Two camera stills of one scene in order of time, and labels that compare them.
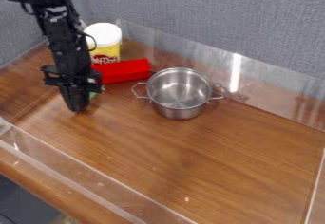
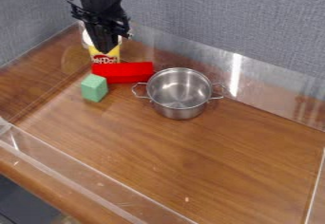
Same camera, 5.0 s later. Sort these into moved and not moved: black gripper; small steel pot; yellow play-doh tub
Moved: black gripper
Not moved: small steel pot; yellow play-doh tub
